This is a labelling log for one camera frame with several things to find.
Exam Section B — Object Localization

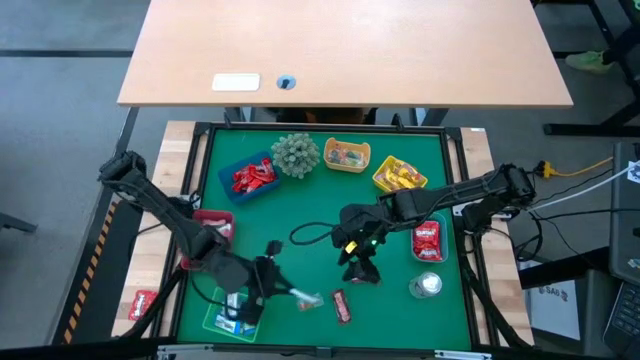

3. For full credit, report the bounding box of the person's leg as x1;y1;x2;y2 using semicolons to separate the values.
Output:
601;27;640;69

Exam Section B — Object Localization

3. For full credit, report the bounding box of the green artificial potted plant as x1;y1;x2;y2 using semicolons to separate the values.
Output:
270;132;322;181

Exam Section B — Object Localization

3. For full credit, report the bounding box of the black furniture leg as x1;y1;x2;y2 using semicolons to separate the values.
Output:
0;212;39;235

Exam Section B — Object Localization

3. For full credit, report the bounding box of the dark blue plastic bin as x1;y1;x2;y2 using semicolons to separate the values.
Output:
217;150;282;205

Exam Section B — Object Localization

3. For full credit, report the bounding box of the white rectangular desk plate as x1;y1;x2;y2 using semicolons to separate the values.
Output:
211;72;262;93

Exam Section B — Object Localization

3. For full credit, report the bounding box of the light wood desk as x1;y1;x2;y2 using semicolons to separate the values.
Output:
116;0;574;110

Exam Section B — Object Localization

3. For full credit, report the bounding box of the white floor cable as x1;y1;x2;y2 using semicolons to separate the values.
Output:
529;164;632;211

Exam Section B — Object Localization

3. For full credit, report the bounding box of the black hazard-striped floor base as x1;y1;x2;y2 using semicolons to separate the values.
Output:
51;200;146;346

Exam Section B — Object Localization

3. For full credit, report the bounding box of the orange plastic bin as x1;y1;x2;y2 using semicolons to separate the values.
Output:
322;138;372;175

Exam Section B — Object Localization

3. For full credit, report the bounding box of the black keyboard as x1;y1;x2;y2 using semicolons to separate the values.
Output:
601;281;640;357

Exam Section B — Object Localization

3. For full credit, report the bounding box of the grey equipment cabinet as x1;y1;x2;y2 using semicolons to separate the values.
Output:
608;141;640;287

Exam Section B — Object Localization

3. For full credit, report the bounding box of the yellow plastic mesh basket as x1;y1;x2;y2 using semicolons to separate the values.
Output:
371;154;430;194

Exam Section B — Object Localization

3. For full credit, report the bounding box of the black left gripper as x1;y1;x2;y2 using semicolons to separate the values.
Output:
238;256;304;327

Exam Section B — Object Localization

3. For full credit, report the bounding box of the green plastic mesh basket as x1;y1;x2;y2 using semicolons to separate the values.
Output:
202;287;262;344

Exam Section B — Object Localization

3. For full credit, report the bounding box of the red plastic bin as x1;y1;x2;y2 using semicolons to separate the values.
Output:
180;208;237;272

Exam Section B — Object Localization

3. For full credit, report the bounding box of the black desk leg frame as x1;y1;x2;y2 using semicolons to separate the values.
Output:
529;0;640;137

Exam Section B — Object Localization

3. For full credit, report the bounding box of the teal plastic bin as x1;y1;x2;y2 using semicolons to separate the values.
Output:
410;211;451;265

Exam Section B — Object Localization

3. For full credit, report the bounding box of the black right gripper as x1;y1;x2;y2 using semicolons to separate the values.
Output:
331;202;395;286

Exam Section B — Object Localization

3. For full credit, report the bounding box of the yellow power cable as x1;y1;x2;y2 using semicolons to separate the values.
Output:
538;155;614;181

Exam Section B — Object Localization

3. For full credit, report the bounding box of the silver metal can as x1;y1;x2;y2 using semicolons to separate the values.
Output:
408;271;445;301

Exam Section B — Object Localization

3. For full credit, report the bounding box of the person's foot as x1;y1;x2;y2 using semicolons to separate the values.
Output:
564;49;616;76

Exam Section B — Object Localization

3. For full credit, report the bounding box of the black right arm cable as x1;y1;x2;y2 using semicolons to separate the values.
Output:
288;221;346;247

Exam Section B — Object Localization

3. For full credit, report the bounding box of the black metal table frame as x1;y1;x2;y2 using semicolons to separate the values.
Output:
149;119;501;354

